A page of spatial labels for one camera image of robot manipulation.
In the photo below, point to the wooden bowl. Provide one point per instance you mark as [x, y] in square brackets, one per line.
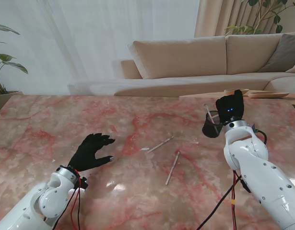
[228, 92]

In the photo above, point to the beige sofa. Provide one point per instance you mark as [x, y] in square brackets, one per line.
[185, 60]

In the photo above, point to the tall branching green plant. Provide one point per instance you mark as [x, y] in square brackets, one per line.
[240, 30]

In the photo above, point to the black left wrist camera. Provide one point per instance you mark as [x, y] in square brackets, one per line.
[83, 183]

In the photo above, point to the white sheer curtain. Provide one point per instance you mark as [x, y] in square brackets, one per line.
[89, 36]

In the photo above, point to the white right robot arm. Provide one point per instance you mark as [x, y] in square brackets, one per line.
[257, 172]

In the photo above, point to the grey sofa cushion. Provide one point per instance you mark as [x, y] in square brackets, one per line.
[285, 55]

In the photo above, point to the flat wooden tray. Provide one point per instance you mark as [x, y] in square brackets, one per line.
[267, 95]

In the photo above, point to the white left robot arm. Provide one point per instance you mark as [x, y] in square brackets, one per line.
[49, 198]

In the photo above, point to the cream sofa cushion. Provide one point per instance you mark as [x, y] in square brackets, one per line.
[294, 69]

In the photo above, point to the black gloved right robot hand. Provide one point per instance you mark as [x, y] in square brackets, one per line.
[231, 107]

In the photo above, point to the beige plant pot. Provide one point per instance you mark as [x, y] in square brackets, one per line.
[5, 99]

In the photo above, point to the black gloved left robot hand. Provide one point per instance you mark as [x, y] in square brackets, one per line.
[86, 155]

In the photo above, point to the beige curtain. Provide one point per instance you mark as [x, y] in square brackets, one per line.
[219, 16]

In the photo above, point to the black mesh brush holder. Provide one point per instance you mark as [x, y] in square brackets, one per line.
[209, 133]

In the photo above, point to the large leaf green houseplant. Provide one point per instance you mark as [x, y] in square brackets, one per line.
[16, 65]

